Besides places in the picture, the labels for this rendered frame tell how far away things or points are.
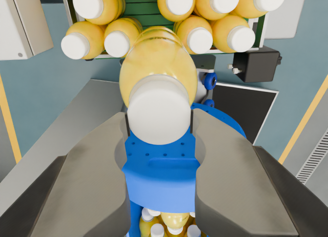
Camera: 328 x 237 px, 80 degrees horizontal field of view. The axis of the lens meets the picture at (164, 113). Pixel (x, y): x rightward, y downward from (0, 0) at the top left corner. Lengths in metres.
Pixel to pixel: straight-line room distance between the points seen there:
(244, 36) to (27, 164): 0.79
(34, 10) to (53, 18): 1.13
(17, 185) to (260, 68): 0.78
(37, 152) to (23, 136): 1.20
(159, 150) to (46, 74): 1.44
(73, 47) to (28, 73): 1.41
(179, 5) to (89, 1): 0.13
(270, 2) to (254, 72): 0.17
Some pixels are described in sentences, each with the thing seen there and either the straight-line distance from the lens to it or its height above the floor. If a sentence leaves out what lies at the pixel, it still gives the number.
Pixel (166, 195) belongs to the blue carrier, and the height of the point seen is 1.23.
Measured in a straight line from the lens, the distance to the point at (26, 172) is 0.84.
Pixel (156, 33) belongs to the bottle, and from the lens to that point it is 0.21.
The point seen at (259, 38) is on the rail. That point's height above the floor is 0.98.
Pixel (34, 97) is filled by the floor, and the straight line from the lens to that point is 1.84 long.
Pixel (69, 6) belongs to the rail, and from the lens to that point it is 0.49.
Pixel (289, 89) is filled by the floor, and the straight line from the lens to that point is 1.87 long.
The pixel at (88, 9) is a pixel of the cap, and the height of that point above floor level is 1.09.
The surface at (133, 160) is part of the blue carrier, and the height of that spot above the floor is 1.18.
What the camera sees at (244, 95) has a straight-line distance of 1.54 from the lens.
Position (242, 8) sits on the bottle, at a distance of 0.41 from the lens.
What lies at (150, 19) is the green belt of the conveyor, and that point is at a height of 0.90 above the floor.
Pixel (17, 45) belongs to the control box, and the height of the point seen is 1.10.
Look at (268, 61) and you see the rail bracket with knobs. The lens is 0.51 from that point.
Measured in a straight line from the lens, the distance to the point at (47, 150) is 0.91.
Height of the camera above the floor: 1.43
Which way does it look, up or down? 61 degrees down
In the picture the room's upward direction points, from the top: 176 degrees clockwise
